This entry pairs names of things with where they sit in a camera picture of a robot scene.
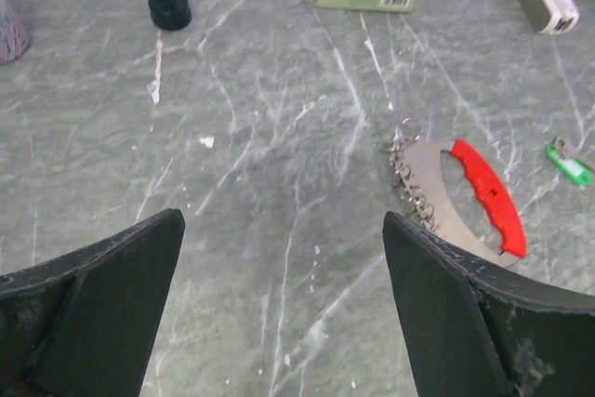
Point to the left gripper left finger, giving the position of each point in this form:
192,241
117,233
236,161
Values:
84,323

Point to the red handled metal keyring holder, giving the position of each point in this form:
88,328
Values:
417,173

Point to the clear plastic cup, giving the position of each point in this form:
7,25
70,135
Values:
14,37

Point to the green capped silver key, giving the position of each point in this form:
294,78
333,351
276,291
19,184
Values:
576,167

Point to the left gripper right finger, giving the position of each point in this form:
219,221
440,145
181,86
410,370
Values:
472,328

